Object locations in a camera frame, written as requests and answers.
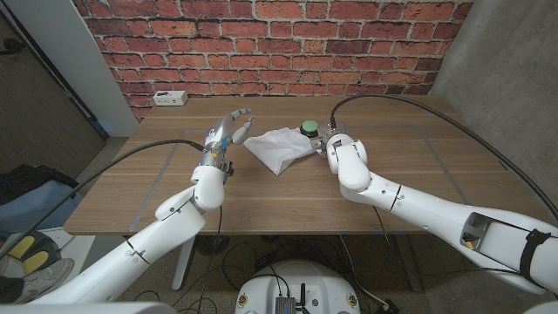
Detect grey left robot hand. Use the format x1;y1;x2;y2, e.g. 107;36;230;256
199;107;255;168

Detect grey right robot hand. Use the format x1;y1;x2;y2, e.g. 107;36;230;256
314;121;348;154

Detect white handkerchief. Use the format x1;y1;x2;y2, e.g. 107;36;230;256
242;126;317;177

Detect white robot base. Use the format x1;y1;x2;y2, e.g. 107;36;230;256
234;260;362;314

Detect green button black base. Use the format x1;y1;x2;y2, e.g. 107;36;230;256
299;119;321;139

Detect white power strip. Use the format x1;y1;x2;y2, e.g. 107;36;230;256
152;90;189;107

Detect red brick print backdrop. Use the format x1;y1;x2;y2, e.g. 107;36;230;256
71;0;476;121

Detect black floor fan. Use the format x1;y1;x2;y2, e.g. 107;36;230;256
194;235;231;257

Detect grey table leg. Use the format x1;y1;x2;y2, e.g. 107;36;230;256
394;234;425;292
171;235;197;291

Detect white pillar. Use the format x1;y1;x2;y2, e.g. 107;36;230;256
3;0;140;139

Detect black power adapter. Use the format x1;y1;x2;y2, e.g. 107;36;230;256
374;297;400;314

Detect black cloth bag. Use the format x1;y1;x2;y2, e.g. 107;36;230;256
0;164;81;206

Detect blue storage bin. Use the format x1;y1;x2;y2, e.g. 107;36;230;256
0;180;84;239

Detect yellow black foot pedal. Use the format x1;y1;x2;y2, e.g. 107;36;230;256
3;229;63;276

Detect grey sneaker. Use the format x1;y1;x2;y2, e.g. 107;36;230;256
12;256;75;304

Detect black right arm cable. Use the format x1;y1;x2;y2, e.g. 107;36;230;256
329;93;558;222

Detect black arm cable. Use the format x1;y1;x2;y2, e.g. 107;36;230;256
329;93;558;222
0;139;206;261

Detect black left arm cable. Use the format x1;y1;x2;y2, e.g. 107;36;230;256
0;139;206;261

